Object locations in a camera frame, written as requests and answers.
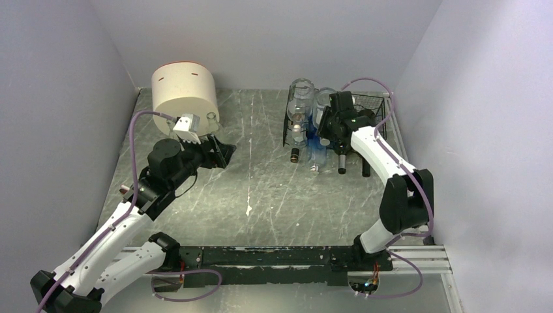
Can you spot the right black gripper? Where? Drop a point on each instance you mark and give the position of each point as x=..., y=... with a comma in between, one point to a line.
x=323, y=132

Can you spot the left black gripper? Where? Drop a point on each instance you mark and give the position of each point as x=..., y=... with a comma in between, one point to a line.
x=223, y=152

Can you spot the dark green wine bottle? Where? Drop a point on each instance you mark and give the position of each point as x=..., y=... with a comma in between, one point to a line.
x=342, y=162

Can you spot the olive wine bottle white label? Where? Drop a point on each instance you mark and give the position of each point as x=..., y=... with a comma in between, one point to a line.
x=366, y=169

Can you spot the clear bottle silver cap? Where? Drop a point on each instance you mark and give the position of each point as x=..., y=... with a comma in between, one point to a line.
x=321, y=101

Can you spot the clear bottle white cap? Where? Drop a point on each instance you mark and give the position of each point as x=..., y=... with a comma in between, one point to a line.
x=299, y=106

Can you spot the clear bottle black gold label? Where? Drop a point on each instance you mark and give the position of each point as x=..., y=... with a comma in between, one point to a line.
x=295, y=147

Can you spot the clear open-neck glass bottle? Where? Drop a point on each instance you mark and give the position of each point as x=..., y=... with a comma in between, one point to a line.
x=214, y=125

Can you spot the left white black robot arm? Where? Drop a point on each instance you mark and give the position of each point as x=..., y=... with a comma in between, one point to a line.
x=90, y=278

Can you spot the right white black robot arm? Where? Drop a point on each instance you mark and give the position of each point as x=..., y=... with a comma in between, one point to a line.
x=407, y=201

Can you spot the cream cylindrical container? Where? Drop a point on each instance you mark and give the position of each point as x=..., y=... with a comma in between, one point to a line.
x=185, y=87

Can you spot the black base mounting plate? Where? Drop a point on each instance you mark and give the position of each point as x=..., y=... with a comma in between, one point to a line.
x=233, y=265

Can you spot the black wire wine rack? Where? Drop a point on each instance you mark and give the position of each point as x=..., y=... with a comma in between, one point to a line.
x=360, y=102

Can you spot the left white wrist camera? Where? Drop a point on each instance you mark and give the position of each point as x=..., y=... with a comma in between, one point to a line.
x=186, y=128

